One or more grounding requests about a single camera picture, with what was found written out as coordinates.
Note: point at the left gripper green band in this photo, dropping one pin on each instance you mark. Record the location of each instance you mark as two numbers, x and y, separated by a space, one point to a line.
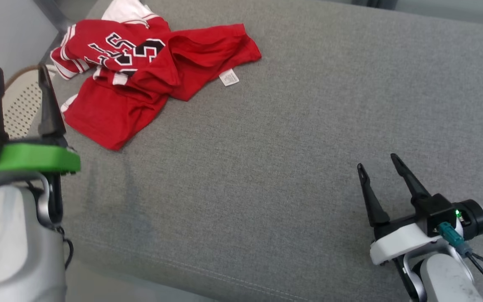
36 158

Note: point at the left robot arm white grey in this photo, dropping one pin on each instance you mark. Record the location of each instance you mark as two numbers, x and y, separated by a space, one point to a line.
11 243

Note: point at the right gripper black round motor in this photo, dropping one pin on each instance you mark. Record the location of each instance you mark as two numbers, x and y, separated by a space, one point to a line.
474 218

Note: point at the white perforated laundry basket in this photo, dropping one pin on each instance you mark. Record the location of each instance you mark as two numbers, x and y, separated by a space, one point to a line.
21 105

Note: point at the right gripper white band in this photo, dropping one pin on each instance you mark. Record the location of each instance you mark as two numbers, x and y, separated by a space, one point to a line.
401 243

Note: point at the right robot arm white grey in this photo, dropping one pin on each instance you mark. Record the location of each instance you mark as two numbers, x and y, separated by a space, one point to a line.
447 277

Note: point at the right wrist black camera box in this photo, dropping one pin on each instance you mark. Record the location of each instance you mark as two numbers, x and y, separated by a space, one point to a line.
434 212

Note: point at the red jersey shirt with lettering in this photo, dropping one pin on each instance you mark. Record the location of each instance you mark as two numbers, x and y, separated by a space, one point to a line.
208 46

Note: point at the red shorts with white stripes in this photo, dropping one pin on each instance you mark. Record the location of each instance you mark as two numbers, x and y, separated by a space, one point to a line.
107 117

